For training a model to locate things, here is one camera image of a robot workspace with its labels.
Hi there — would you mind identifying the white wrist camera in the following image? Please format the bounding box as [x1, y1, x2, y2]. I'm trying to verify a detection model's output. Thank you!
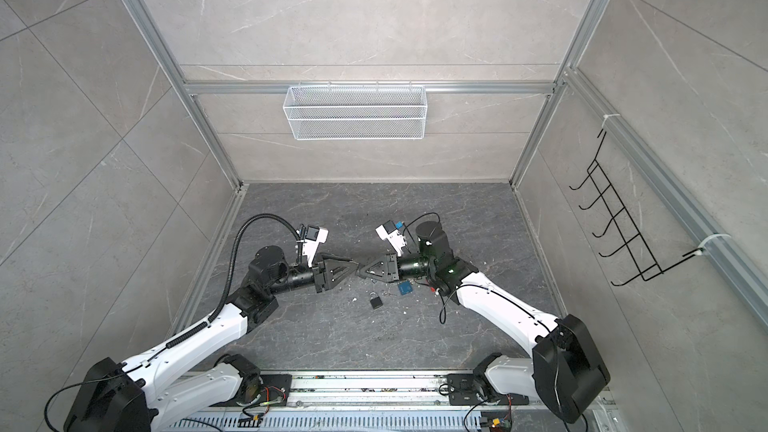
[375, 220, 407, 257]
[297, 225, 329, 268]

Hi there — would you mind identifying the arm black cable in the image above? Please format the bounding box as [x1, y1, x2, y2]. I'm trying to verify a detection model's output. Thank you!
[207, 213, 301, 323]
[403, 211, 442, 235]

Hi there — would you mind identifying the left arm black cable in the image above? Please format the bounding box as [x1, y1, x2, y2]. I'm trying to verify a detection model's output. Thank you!
[207, 213, 301, 323]

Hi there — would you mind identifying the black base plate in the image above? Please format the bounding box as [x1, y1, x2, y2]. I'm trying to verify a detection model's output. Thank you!
[229, 373, 293, 407]
[437, 373, 530, 406]

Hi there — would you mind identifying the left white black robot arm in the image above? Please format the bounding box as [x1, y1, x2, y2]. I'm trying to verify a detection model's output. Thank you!
[63, 246, 359, 431]

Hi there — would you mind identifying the aluminium front rail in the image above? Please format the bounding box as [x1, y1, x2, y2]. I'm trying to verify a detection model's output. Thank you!
[116, 369, 619, 414]

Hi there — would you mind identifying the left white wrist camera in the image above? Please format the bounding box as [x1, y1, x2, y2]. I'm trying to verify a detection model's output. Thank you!
[297, 225, 329, 268]

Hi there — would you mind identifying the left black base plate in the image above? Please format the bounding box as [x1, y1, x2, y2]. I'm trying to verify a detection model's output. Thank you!
[229, 373, 293, 407]

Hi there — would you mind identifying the white wire mesh basket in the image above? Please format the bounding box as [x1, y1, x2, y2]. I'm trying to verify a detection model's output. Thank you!
[283, 85, 428, 141]

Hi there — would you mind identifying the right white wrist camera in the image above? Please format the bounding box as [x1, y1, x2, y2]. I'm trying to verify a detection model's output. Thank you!
[375, 220, 407, 257]

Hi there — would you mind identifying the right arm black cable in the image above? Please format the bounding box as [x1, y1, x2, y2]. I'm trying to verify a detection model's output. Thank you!
[403, 211, 442, 235]

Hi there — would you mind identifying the blue padlock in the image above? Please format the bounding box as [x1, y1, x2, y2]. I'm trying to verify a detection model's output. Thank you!
[397, 280, 414, 296]

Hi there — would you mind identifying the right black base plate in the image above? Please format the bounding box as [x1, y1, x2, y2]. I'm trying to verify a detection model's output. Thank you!
[437, 373, 530, 406]

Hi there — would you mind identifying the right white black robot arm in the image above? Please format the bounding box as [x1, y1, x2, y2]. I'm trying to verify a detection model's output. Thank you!
[359, 221, 610, 425]

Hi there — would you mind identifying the black wire hook rack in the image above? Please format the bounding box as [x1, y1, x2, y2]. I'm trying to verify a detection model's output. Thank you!
[568, 129, 706, 288]

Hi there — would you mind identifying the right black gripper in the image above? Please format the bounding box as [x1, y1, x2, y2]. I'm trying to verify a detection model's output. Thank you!
[361, 254, 438, 285]

